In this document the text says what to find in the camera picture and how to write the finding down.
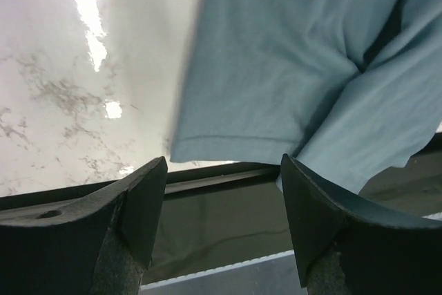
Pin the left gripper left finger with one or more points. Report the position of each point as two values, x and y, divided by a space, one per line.
83 240

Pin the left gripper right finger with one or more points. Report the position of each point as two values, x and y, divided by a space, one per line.
345 244

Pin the blue-grey t shirt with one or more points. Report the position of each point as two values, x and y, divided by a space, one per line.
347 87

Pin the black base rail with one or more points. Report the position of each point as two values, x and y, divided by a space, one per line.
223 215

